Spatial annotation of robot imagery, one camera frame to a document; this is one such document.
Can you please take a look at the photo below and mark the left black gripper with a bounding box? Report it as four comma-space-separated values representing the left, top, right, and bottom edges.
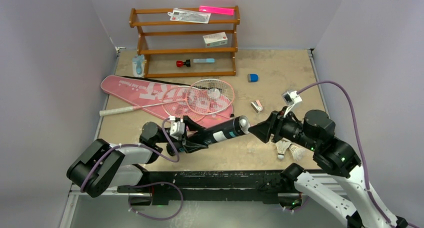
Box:
154, 116, 208, 152

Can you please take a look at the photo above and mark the black shuttlecock tube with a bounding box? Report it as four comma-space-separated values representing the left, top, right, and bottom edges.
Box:
165, 115, 252, 157

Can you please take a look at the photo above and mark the white feather shuttlecock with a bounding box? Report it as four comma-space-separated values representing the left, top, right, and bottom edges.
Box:
275, 139, 292, 160
288, 144, 307, 162
239, 118, 250, 134

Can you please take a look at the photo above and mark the pink badminton racket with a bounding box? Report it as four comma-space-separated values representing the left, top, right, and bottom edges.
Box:
184, 78, 235, 120
99, 85, 205, 122

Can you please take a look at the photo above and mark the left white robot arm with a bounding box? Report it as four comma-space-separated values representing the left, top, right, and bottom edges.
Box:
66, 115, 205, 198

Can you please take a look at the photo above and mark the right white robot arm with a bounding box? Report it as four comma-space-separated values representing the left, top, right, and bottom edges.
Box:
249, 109, 408, 228

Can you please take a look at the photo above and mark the white pink small clip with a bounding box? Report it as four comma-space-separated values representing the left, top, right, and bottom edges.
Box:
250, 100, 263, 113

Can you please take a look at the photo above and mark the pink racket cover bag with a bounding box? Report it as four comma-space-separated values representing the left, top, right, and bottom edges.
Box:
100, 75, 233, 128

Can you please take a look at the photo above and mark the blue grey eraser block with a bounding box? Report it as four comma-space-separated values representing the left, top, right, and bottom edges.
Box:
247, 73, 259, 83

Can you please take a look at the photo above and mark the light blue glue stick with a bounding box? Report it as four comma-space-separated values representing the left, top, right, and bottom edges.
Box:
192, 58, 215, 64

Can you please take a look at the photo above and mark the light blue packaged item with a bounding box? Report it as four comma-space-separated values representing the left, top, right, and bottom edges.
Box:
132, 54, 146, 78

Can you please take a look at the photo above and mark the wooden three-tier shelf rack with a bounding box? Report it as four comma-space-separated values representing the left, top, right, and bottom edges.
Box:
128, 5, 241, 78

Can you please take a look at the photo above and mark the white red small box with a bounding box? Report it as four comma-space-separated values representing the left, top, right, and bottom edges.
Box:
202, 32, 228, 48

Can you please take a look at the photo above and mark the clear plastic blister package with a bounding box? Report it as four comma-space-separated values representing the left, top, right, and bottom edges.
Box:
167, 8, 212, 24

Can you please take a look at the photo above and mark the pink flat ruler package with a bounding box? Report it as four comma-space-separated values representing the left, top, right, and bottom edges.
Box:
199, 5, 235, 16

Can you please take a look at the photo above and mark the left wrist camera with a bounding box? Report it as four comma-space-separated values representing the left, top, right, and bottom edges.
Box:
168, 116, 186, 139

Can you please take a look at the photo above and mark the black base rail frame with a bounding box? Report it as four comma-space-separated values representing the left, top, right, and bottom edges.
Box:
117, 169, 299, 206

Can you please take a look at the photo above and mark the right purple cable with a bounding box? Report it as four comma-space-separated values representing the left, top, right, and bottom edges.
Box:
297, 80, 422, 228

